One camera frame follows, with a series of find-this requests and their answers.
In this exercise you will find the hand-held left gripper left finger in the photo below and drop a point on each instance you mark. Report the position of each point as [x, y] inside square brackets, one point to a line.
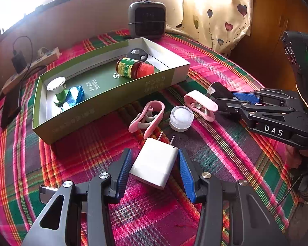
[124, 169]

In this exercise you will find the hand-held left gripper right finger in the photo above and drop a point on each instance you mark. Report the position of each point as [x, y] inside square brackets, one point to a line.
[186, 174]

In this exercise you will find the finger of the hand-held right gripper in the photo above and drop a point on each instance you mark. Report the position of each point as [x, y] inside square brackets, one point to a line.
[228, 106]
[243, 96]

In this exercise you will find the pink plastic clip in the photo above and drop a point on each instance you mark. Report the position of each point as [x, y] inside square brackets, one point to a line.
[202, 102]
[134, 125]

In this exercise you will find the white charger plug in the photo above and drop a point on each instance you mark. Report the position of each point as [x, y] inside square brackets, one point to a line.
[154, 164]

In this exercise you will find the white round plastic jar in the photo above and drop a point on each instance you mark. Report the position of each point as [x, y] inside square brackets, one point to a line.
[181, 116]

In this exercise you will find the large green cardboard box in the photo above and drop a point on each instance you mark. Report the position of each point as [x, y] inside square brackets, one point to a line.
[92, 117]

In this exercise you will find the blue transparent plastic case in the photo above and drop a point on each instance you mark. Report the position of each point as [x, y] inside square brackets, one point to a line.
[75, 94]

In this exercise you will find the red bottle green label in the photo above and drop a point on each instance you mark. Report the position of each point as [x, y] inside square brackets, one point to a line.
[128, 68]

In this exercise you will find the black round disc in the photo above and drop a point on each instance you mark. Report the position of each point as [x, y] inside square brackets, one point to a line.
[136, 53]

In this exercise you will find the plaid blanket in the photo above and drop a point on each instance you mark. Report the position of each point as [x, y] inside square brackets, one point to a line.
[233, 158]

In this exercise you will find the wooden cabinet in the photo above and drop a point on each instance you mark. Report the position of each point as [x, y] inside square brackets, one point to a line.
[272, 18]

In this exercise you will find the heart print curtain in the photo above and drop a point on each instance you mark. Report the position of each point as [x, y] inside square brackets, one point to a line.
[220, 5]

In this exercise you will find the dark grey small heater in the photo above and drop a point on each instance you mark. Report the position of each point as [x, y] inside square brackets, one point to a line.
[146, 20]

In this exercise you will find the black phone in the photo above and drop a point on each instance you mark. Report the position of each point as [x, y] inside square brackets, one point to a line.
[11, 105]

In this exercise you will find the white power strip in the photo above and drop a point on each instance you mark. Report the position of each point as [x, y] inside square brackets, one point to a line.
[48, 56]

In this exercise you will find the black power adapter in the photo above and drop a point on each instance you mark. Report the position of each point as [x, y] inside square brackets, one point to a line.
[19, 61]

